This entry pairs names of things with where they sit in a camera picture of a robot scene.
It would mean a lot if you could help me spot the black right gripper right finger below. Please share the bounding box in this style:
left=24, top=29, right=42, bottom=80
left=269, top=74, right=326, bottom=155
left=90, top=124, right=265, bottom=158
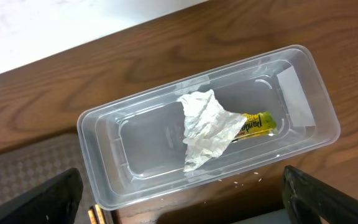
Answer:
left=282, top=166, right=358, bottom=224

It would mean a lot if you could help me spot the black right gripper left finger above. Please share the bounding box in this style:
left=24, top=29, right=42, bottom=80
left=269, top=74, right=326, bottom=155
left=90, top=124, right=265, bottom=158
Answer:
left=0, top=167, right=83, bottom=224

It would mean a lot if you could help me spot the wooden chopstick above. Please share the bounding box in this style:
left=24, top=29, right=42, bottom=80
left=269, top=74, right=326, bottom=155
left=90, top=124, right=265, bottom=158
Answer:
left=94, top=204, right=106, bottom=224
left=88, top=209, right=98, bottom=224

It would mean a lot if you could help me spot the green yellow snack wrapper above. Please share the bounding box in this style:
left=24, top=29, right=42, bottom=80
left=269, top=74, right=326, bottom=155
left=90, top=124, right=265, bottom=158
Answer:
left=232, top=111, right=278, bottom=142

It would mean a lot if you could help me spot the white tissue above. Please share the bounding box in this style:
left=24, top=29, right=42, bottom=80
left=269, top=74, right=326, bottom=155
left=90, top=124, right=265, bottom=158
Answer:
left=178, top=90, right=247, bottom=172

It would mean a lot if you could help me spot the clear plastic waste bin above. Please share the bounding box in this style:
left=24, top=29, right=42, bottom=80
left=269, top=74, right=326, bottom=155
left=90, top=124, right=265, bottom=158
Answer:
left=77, top=45, right=341, bottom=210

